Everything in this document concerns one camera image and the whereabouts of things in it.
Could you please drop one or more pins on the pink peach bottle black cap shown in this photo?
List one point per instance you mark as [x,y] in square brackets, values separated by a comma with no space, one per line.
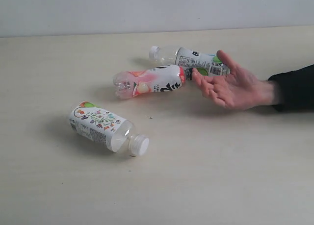
[164,78]

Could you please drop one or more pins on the floral label bottle white cap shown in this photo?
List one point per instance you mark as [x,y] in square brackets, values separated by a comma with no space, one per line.
[106,128]

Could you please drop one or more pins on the black sleeved forearm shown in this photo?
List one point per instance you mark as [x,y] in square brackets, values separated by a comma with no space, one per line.
[296,90]

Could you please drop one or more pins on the person's open bare hand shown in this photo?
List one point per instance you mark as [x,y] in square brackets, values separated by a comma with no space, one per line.
[239,90]

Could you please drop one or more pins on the white Gatorade bottle white cap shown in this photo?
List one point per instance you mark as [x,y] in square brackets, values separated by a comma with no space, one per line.
[206,64]

